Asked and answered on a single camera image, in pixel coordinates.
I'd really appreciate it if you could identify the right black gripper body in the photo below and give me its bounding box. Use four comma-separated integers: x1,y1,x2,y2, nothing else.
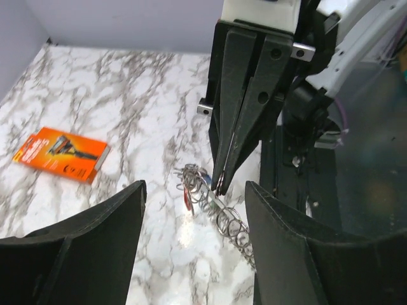
202,20,315,143

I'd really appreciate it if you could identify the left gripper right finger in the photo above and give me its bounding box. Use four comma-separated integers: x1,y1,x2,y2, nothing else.
245,181,406,304

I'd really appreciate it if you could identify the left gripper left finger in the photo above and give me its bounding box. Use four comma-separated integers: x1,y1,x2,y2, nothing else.
1,180,146,304

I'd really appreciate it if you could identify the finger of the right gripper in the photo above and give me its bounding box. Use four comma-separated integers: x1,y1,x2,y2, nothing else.
217,33,293,196
211,27,258,191

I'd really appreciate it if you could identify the blue key tag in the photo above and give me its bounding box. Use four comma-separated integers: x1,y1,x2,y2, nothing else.
203,174,212,186

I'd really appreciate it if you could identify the red key tag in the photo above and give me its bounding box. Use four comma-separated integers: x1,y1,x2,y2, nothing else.
184,188,193,212

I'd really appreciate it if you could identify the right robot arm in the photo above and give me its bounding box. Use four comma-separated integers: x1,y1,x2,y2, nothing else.
204,1,406,195

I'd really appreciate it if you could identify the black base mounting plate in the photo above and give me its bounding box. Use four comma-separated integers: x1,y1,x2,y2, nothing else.
259,126,342,231

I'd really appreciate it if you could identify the orange Gillette razor box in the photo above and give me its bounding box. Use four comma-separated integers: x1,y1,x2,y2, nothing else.
13,127,110,184

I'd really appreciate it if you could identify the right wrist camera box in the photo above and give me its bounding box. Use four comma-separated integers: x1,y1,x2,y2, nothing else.
220,0,301,33

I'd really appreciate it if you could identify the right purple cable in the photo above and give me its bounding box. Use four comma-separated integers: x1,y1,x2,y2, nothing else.
333,95,350,147

